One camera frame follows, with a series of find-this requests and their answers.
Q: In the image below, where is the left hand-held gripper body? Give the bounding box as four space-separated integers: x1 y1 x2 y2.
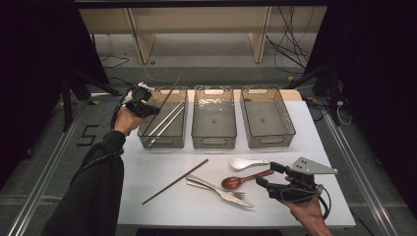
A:
121 82 155 117

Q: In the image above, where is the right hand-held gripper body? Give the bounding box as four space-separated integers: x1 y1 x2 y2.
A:
266 156 339 205

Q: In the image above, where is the silver metal chopstick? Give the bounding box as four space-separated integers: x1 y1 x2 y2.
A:
148 100 185 137
147 107 186 148

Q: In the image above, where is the clear grey plastic bin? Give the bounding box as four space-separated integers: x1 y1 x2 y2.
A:
191 85 238 150
137 86 189 149
240 86 297 149

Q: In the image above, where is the brown wooden chopstick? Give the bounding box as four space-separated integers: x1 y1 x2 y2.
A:
141 158 209 207
143 76 182 133

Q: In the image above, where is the white ceramic spoon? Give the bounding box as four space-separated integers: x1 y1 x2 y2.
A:
229 157 270 171

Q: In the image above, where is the brown wooden spoon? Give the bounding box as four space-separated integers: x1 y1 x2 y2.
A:
220 168 275 191

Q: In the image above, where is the silver fork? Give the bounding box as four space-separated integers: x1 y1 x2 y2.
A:
186 180 246 201

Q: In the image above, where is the person's right hand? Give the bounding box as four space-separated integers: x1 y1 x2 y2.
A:
279 176 327 231

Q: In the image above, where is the person's left hand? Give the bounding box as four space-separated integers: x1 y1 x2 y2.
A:
112 106 149 137

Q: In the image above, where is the black tripod stand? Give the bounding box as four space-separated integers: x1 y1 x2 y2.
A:
60 70 122 132

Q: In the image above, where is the white table mat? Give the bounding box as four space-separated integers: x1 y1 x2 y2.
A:
117 99 357 229

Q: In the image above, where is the black metal stand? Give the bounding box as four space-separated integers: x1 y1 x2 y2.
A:
284 58 342 127

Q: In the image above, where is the beige wooden desk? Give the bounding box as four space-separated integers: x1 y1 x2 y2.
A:
78 6 328 65

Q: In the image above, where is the black curtain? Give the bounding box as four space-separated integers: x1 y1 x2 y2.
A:
303 0 417 210
0 0 110 185

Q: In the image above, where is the white floor cable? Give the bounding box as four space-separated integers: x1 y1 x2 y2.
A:
141 62 171 85

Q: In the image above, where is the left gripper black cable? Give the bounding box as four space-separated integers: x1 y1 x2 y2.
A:
70 86 139 185

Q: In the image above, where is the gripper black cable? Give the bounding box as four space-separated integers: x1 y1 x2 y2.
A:
316 186 332 220
70 86 139 185

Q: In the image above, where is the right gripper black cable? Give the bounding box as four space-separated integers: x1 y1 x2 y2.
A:
316 186 332 220

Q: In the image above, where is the thin black floor cable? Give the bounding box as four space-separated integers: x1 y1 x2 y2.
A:
99 53 131 70

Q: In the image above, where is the aluminium floor rail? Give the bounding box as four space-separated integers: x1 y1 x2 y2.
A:
6 97 89 236
323 111 399 236

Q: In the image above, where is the white cable with plug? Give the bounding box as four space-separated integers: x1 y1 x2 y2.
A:
335 99 353 127

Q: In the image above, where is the bundle of black cables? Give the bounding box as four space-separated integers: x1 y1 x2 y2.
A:
265 6 316 75

